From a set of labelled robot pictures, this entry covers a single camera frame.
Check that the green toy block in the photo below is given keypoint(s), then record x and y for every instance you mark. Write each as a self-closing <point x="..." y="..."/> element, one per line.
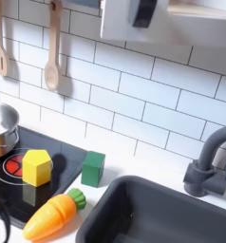
<point x="92" y="171"/>

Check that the steel pot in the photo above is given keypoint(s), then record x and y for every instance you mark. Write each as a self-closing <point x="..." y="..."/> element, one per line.
<point x="5" y="136"/>

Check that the orange toy carrot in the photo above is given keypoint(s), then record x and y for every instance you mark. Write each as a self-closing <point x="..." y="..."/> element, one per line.
<point x="51" y="216"/>

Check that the black toy stove top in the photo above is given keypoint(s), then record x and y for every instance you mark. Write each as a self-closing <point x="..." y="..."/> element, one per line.
<point x="64" y="161"/>

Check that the wooden spoon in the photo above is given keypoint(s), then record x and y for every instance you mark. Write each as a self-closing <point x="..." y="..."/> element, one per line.
<point x="52" y="72"/>

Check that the grey range hood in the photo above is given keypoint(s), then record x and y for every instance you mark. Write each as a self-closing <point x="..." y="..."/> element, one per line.
<point x="118" y="22"/>

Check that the dark grey sink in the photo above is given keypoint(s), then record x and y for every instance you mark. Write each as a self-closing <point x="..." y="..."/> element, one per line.
<point x="156" y="215"/>

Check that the dark grey tap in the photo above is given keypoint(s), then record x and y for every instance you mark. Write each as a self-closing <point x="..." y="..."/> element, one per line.
<point x="203" y="177"/>

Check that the black hood knob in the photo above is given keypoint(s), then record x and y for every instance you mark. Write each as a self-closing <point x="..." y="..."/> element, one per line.
<point x="144" y="12"/>

